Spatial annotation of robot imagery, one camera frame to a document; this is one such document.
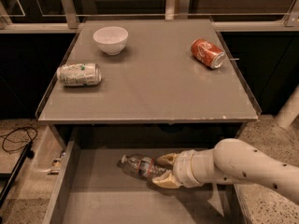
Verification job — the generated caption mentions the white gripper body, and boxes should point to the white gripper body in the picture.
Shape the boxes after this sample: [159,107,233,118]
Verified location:
[173,150,200,188]

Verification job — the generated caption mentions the clear plastic water bottle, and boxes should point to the clear plastic water bottle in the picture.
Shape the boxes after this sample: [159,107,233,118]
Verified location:
[121,154,168,180]

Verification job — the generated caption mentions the grey cabinet with top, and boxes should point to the grey cabinet with top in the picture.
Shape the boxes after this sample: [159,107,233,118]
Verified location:
[35,18,263,151]

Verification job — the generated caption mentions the silver green soda can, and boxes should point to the silver green soda can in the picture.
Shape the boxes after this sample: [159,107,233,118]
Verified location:
[56,63,102,87]

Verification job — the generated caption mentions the grey open top drawer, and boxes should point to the grey open top drawer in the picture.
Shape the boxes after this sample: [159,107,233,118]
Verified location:
[42,128,251,224]

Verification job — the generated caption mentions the metal rail bracket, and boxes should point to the metal rail bracket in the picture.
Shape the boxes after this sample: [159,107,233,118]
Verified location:
[164,0,191,21]
[61,0,79,29]

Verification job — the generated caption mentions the metal rail bracket centre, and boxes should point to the metal rail bracket centre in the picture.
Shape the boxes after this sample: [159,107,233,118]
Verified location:
[164,0,191,21]

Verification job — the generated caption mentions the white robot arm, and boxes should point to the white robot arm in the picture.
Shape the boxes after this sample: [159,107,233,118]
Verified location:
[152,138,299,204]

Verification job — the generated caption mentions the black cable on floor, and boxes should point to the black cable on floor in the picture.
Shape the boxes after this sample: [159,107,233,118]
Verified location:
[0,126,38,159]

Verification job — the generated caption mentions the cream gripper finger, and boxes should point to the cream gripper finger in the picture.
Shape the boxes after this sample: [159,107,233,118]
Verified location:
[156,153,178,169]
[151,171,182,189]

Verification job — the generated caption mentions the white post on floor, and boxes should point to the white post on floor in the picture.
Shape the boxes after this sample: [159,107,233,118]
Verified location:
[275,85,299,129]

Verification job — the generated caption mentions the white ceramic bowl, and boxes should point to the white ceramic bowl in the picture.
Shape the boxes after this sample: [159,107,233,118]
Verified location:
[93,26,129,55]

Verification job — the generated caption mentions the red soda can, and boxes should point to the red soda can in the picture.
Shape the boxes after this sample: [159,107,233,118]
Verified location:
[191,39,225,69]

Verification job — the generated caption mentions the metal rail bracket left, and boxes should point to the metal rail bracket left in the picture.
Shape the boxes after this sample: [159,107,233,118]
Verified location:
[61,0,79,29]

